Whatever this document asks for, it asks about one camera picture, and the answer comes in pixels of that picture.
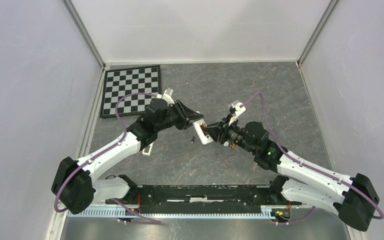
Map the black copper AAA battery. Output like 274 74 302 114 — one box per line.
199 125 206 136

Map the white cable duct comb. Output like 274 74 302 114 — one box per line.
67 206 275 220

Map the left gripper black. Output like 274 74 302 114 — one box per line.
155 99 204 132

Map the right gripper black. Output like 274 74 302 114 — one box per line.
203 113 257 155

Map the white remote left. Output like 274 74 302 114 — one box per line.
142 144 153 156

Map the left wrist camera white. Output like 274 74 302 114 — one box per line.
161 88 175 105

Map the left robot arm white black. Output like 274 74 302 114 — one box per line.
51 98 204 214

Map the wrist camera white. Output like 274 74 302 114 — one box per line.
227 100 246 126
161 88 175 105

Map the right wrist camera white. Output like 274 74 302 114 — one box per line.
227 100 246 126

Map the black white chessboard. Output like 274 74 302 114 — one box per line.
99 65 162 119

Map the white remote control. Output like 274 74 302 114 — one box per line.
192 118 214 145

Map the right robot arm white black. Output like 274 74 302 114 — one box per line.
200 121 380 232

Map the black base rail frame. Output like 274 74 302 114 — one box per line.
119 175 297 215

